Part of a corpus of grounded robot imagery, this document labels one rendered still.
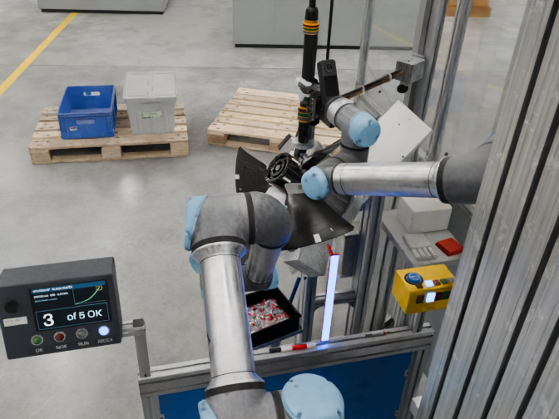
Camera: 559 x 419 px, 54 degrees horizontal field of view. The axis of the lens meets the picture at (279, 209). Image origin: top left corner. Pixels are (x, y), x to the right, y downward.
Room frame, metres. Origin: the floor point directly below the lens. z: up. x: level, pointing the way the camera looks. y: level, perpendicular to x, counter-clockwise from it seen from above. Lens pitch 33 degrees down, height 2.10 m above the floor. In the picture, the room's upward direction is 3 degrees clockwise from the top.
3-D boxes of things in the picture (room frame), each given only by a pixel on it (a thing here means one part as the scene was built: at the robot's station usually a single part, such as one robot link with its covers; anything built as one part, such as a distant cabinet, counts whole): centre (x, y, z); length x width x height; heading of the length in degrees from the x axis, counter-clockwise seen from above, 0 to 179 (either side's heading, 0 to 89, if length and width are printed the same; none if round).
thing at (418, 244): (1.66, -0.53, 0.87); 0.15 x 0.09 x 0.02; 12
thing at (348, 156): (1.25, -0.17, 1.43); 0.11 x 0.08 x 0.11; 142
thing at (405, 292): (1.24, -0.44, 1.02); 0.16 x 0.10 x 0.11; 105
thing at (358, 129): (1.26, -0.18, 1.53); 0.11 x 0.08 x 0.09; 25
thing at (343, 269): (1.82, -0.32, 0.73); 0.15 x 0.09 x 0.22; 105
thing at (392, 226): (1.77, -0.56, 0.85); 0.36 x 0.24 x 0.03; 15
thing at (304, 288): (1.67, -0.13, 0.46); 0.09 x 0.05 x 0.91; 15
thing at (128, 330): (1.00, 0.45, 1.04); 0.24 x 0.03 x 0.03; 105
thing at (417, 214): (1.85, -0.57, 0.92); 0.17 x 0.16 x 0.11; 105
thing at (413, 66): (1.99, -0.46, 1.44); 0.10 x 0.07 x 0.09; 140
